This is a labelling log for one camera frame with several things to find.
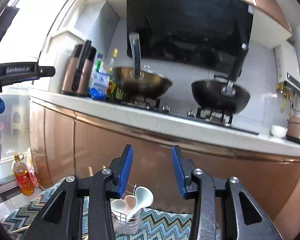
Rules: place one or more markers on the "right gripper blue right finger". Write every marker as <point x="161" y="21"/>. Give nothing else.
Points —
<point x="183" y="168"/>

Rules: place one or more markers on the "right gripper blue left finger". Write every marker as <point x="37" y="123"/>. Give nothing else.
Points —
<point x="121" y="168"/>

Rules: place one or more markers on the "pink ceramic spoon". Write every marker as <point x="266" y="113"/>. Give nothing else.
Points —
<point x="130" y="201"/>

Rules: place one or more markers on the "clear utensil holder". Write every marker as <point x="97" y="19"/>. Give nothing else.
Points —
<point x="124" y="226"/>

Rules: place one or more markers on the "copper lower cabinets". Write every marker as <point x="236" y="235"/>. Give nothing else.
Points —
<point x="72" y="135"/>

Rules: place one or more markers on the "zigzag patterned cloth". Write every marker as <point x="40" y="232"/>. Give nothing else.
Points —
<point x="155" y="224"/>

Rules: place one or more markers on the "black gas stove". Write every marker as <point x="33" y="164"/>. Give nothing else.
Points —
<point x="197" y="115"/>

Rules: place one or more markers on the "yellow cap oil bottle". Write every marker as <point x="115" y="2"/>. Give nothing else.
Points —
<point x="110" y="68"/>

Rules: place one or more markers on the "copper black electric kettle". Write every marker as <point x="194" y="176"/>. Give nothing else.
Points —
<point x="79" y="68"/>

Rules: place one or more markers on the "black wok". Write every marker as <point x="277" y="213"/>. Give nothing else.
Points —
<point x="223" y="97"/>

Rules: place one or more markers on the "blue white salt bag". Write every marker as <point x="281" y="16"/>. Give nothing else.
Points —
<point x="99" y="86"/>

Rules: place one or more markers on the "brass coloured wok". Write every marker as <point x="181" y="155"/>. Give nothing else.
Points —
<point x="140" y="81"/>

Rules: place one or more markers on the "cooking oil bottle on floor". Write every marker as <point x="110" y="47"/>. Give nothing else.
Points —
<point x="22" y="175"/>

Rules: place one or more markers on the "green cap bottle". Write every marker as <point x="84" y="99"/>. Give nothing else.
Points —
<point x="98" y="67"/>

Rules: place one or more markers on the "white bowl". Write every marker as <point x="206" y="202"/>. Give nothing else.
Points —
<point x="278" y="131"/>

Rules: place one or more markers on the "copper rice cooker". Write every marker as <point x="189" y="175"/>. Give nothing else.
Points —
<point x="293" y="129"/>

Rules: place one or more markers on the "white water heater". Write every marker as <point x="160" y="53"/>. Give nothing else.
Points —
<point x="288" y="73"/>

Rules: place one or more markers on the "black range hood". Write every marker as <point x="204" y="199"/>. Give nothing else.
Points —
<point x="210" y="53"/>

